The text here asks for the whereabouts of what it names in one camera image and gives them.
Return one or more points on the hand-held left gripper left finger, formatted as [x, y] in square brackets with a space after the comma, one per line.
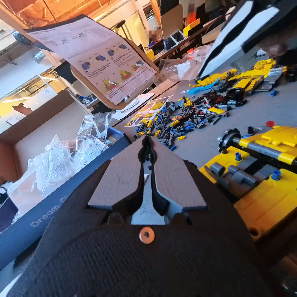
[118, 178]

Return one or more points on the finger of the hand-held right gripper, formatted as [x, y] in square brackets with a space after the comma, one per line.
[246, 34]
[227, 30]

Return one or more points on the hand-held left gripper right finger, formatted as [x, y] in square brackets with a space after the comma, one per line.
[176, 181]

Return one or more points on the heap of large yellow beams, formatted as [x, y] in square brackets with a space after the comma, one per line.
[246, 76]

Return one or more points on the yellow toy brick car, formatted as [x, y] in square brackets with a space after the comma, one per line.
[262, 204]

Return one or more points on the grey desk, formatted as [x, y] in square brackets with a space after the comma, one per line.
[255, 111]

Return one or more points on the person's right hand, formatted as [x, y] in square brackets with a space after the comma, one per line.
[276, 50]

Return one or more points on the grey motor block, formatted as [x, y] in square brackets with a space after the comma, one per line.
[246, 62]

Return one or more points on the yellow storage box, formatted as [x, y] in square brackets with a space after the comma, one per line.
[192, 26]

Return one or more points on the clear acrylic display stand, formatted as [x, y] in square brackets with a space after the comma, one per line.
[174, 39]

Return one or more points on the clear bag with white paper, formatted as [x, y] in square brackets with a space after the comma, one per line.
[181, 67]

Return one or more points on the black tyre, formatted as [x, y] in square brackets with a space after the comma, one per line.
[234, 94]

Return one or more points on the crumpled clear plastic bags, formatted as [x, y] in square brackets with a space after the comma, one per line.
[58, 162]

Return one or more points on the blue brick separator tool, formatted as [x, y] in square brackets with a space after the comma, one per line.
[199, 88]

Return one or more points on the blue connector pin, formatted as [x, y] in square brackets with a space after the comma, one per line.
[273, 93]

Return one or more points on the blue cardboard kit box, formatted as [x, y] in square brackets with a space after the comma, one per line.
[58, 208]

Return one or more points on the yellow sticker sheet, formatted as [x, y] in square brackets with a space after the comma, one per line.
[150, 109]

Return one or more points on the printed instruction sheet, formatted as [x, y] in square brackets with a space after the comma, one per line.
[92, 53]

